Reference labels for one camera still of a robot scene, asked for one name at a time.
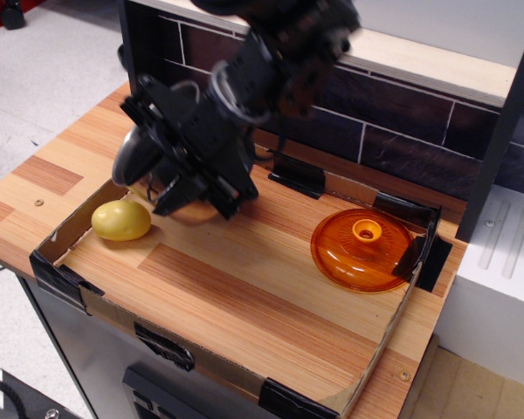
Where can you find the yellow potato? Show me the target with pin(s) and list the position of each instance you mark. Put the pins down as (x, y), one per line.
(121, 220)

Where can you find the white drainboard sink unit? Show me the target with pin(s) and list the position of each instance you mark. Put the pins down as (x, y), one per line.
(483, 317)

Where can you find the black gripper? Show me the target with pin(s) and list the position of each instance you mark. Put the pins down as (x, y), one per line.
(214, 153)

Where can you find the black caster wheel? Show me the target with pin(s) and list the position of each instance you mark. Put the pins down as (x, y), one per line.
(12, 15)

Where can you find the stainless steel metal pot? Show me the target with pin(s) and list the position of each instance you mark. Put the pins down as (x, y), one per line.
(141, 167)

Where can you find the black oven control panel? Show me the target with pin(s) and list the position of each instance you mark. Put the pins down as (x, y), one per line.
(156, 396)

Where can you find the cardboard fence with black tape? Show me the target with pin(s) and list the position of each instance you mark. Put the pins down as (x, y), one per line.
(236, 310)

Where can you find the orange transparent pot lid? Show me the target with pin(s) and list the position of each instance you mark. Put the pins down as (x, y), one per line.
(364, 250)

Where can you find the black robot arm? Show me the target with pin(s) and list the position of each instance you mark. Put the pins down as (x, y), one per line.
(289, 50)

